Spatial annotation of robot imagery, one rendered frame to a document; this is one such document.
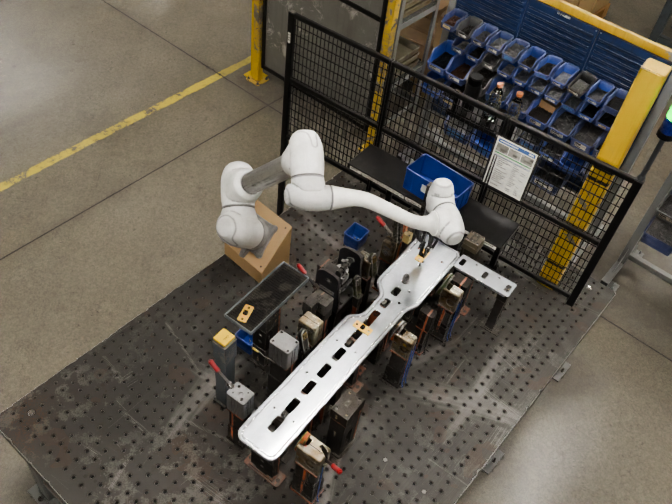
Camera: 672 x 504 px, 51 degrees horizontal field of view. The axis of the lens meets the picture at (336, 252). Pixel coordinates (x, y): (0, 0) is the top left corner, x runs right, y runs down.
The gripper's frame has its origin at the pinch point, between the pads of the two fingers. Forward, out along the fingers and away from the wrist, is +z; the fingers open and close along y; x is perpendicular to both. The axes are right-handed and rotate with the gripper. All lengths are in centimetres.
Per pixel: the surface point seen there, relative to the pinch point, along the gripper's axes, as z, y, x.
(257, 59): 90, -239, 168
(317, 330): 5, -12, -64
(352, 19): 16, -153, 164
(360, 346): 11, 5, -55
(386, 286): 11.0, -4.8, -20.6
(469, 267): 10.9, 18.5, 14.8
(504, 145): -30, 4, 55
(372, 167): 8, -53, 39
